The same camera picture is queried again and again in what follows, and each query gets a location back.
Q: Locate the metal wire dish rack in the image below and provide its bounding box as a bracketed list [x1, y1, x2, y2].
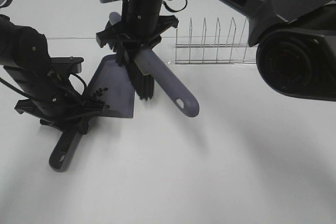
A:
[174, 17, 257, 65]

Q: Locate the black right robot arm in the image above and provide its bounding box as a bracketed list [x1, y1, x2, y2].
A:
[96, 0, 335, 106]

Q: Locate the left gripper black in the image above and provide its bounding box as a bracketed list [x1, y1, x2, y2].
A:
[5, 66, 102, 127]

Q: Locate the purple plastic dustpan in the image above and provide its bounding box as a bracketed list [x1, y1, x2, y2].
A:
[49, 54, 135, 172]

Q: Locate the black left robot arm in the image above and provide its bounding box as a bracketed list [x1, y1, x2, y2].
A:
[1, 15, 104, 134]

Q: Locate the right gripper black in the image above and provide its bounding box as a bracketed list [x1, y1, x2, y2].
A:
[96, 0, 179, 48]

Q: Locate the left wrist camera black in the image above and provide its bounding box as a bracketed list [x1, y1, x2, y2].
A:
[51, 57, 84, 75]

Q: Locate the pile of coffee beans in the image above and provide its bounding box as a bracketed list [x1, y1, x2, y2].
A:
[90, 87, 109, 107]

